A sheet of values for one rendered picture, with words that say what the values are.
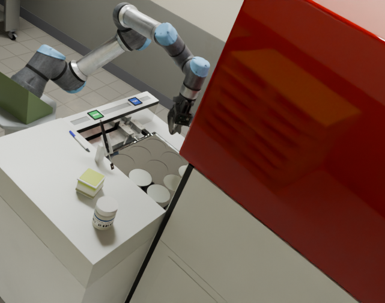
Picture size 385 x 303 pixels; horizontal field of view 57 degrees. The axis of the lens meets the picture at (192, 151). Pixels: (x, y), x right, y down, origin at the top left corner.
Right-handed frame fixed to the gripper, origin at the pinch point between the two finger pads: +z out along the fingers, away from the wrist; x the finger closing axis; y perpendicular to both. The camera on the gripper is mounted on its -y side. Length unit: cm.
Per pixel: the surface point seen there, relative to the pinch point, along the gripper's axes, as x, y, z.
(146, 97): -6.0, -41.5, 9.7
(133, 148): -12.6, -5.0, 16.9
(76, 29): -51, -263, 74
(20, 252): -51, 34, 47
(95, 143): -29.8, -6.3, 19.0
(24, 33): -102, -274, 99
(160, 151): 0.1, -5.9, 16.6
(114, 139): -21.2, -11.1, 18.7
